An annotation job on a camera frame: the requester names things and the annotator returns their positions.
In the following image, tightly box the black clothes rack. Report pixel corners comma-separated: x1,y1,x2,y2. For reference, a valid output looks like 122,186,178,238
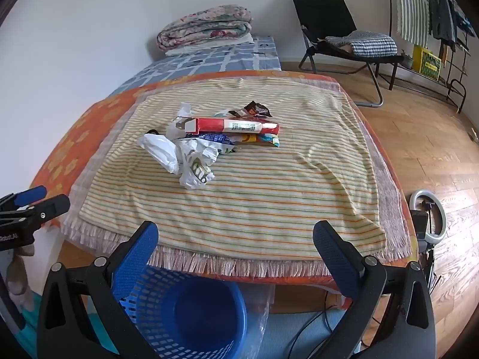
387,0,471,113

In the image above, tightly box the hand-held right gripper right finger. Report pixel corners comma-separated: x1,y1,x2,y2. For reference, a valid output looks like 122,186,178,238
312,220,438,359

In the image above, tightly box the colourful long snack packet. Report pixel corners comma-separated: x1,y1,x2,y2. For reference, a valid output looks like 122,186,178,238
233,133,281,149

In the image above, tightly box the checkered folded cloth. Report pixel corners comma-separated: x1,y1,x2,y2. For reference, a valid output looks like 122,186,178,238
324,29,398,58

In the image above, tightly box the white bag with green print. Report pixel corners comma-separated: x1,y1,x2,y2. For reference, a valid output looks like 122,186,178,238
178,138,220,191

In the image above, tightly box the dark hanging jacket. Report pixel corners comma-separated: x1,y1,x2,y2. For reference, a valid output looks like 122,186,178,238
428,0,458,52

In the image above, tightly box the person's left hand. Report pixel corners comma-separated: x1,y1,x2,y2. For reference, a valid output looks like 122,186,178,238
5,245,35,295

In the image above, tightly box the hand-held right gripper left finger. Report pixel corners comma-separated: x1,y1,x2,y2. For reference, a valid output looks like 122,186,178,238
37,220,160,359

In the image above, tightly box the black cable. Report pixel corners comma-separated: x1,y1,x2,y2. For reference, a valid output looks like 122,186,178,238
297,291,349,359

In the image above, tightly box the blue patterned bed sheet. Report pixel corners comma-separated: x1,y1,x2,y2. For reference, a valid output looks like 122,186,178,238
108,35,282,95

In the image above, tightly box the black folding chair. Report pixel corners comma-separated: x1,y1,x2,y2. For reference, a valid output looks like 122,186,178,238
290,0,405,107

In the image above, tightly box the orange patterned blanket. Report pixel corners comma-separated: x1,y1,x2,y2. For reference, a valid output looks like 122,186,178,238
28,69,418,297

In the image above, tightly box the folded floral quilt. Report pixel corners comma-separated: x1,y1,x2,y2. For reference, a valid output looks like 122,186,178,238
156,4,254,52

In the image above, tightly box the red long cardboard box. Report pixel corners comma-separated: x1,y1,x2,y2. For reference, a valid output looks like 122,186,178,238
186,117,281,136

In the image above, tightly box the brown snack wrapper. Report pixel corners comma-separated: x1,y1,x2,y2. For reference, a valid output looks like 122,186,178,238
228,101,273,119

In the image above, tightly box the teal plastic stool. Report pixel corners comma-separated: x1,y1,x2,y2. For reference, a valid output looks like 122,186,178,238
16,292,47,348

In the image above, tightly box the white fringed blanket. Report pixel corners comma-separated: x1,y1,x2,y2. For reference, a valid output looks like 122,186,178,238
62,70,413,279

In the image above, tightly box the yellow plastic crate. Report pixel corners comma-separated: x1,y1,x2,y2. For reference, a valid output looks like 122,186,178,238
412,44,442,81

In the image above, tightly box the thin white plastic bag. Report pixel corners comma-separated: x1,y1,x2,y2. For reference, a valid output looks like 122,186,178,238
165,102,196,140

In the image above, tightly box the striped yellow towel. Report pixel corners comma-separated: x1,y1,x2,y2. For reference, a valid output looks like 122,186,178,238
78,78,388,261

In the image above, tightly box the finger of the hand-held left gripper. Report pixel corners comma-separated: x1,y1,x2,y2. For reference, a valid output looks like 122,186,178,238
0,186,48,211
15,194,71,229

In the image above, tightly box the white ring light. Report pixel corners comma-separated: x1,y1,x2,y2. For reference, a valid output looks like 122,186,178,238
408,189,448,242

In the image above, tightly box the blue plastic basket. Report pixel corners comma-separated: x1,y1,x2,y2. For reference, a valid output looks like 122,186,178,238
119,265,248,359

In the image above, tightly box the blue snack packet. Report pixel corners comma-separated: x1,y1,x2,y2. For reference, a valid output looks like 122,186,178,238
198,132,237,155

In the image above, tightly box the light blue floor mat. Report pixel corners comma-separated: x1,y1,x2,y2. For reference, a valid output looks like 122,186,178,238
257,299,360,359

